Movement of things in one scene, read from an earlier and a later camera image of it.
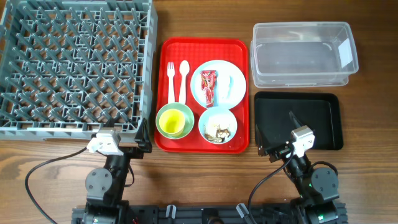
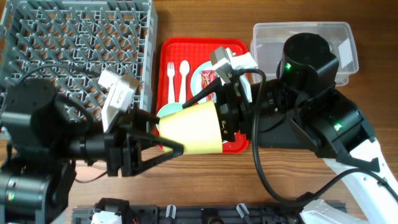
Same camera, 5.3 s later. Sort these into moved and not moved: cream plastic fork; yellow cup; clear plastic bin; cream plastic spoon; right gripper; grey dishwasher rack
Moved: right gripper; yellow cup
Not moved: grey dishwasher rack; cream plastic spoon; clear plastic bin; cream plastic fork
